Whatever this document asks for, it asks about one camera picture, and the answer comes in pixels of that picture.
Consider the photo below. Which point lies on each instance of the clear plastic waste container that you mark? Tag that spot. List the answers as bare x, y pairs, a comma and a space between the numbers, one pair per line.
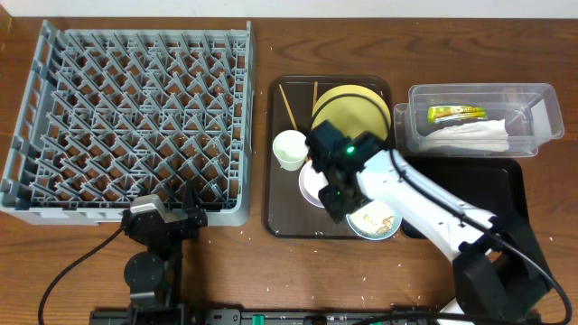
531, 112

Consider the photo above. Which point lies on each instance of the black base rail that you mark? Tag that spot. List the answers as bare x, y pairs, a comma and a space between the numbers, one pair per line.
235, 317

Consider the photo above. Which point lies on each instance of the light blue bowl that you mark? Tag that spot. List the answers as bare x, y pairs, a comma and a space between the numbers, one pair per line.
376, 204

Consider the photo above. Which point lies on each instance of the right wooden chopstick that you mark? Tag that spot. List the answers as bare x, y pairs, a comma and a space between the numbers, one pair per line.
314, 96

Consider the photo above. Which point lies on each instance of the white plastic cup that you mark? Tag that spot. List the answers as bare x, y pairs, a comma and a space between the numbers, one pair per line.
290, 150

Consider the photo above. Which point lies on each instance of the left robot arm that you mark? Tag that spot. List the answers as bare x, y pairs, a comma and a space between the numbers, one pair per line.
154, 277

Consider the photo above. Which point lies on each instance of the black food waste tray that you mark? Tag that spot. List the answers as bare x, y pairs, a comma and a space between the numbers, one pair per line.
496, 185

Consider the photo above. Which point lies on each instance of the grey plastic dish rack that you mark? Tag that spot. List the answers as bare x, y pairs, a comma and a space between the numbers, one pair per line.
108, 116

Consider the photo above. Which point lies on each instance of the white napkin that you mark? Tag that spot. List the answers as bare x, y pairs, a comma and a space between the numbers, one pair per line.
490, 135

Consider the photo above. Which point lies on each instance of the yellow round plate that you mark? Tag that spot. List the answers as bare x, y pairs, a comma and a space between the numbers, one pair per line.
350, 109

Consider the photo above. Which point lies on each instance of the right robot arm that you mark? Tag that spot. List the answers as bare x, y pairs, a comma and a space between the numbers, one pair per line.
498, 267

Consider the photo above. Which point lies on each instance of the wooden chopstick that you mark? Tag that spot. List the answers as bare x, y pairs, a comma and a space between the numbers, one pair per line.
314, 96
288, 108

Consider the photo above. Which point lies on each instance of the white pink bowl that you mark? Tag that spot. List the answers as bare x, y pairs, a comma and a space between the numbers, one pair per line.
310, 183

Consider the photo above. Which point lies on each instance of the left wooden chopstick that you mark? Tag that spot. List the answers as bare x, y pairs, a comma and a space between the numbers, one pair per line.
288, 108

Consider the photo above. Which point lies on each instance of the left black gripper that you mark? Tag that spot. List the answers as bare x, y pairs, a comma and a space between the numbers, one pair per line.
179, 221

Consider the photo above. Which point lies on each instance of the dark brown serving tray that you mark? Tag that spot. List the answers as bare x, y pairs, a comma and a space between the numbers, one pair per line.
286, 212

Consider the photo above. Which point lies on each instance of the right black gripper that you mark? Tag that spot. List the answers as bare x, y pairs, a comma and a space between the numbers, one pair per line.
337, 210

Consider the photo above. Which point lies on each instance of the rice and food scraps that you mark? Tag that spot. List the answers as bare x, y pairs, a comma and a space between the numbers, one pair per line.
373, 222

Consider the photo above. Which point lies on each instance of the green snack wrapper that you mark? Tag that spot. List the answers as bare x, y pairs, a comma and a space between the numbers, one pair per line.
441, 114

